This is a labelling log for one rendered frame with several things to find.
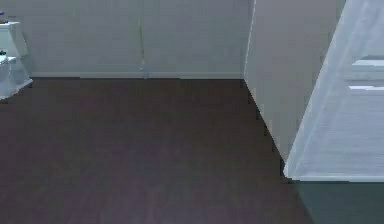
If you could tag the small black object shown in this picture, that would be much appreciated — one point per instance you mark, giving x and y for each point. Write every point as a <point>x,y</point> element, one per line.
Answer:
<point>2,53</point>

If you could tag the white room door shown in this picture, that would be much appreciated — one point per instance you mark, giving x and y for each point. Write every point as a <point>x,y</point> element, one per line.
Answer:
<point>343,133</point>

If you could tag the small dark blue object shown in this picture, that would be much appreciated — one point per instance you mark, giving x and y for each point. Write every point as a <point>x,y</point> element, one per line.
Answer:
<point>1,17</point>

